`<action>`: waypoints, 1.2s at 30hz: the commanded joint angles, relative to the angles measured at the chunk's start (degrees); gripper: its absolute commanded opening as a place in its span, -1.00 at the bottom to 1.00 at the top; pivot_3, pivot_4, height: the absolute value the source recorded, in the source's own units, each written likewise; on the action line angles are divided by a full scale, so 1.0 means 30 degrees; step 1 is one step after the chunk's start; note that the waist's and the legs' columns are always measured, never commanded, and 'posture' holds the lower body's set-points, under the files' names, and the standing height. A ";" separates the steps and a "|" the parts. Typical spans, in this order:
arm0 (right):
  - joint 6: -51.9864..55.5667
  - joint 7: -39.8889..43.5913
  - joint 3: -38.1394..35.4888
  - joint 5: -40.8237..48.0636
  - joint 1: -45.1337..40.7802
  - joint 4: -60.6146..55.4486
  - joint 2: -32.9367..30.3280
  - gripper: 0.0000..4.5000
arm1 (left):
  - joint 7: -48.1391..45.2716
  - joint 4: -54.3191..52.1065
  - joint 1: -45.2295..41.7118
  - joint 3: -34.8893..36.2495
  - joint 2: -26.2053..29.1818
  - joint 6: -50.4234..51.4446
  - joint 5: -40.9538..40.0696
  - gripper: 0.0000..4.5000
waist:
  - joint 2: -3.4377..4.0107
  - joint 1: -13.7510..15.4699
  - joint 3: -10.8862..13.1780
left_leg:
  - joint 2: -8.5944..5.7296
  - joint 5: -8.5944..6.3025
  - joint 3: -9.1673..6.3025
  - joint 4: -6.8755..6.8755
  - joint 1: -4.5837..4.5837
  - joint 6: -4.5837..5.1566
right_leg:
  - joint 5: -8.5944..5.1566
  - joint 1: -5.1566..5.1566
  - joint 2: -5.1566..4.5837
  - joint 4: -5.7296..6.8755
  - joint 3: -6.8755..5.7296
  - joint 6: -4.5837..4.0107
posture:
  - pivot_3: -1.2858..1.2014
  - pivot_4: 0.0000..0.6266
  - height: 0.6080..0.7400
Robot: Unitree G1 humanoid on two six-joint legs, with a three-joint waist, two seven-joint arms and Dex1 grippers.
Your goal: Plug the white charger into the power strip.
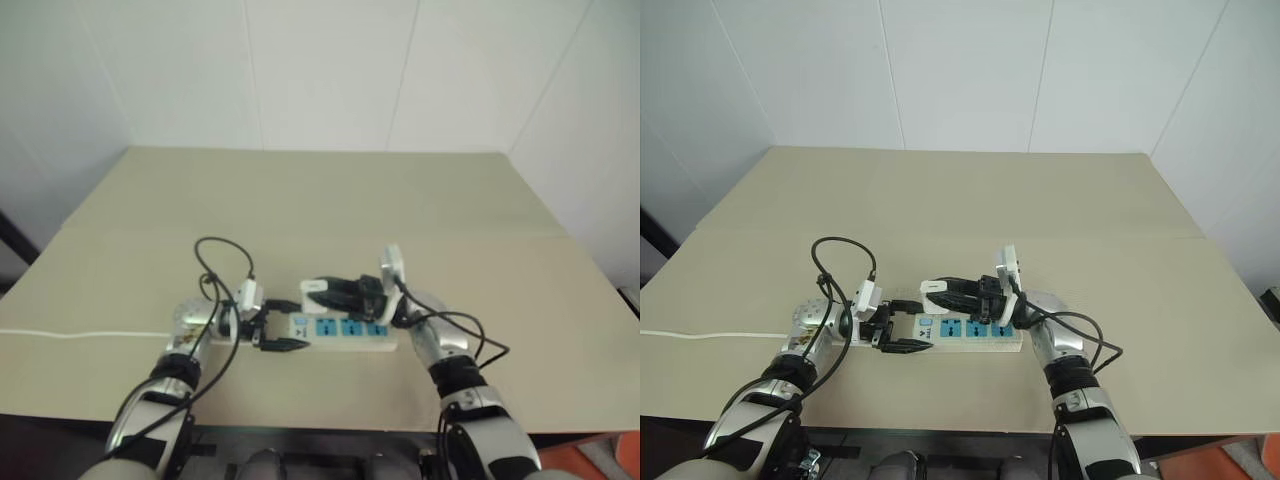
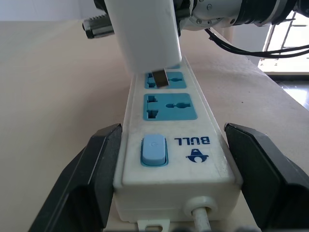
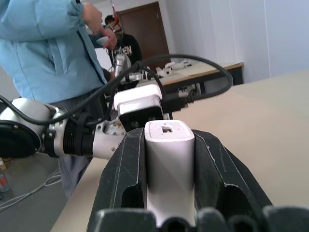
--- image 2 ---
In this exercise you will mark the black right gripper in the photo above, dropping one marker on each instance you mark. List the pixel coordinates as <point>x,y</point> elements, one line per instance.
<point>97,27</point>

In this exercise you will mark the window with white frame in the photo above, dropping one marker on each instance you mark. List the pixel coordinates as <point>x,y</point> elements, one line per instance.
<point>287,46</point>

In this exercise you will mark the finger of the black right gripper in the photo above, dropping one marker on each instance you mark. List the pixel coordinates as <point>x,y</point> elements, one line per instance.
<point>184,17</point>

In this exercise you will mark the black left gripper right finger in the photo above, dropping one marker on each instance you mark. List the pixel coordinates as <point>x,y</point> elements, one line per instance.
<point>272,183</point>

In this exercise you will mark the white power strip blue sockets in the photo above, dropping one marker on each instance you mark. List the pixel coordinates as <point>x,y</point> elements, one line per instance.
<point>169,125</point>

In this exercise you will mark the white charger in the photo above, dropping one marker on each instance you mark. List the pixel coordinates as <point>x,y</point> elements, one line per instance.
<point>144,36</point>

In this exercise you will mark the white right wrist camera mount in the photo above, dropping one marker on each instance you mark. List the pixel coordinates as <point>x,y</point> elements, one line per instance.
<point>212,14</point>

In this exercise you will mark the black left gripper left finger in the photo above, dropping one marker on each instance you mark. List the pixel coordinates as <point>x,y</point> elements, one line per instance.
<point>82,183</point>

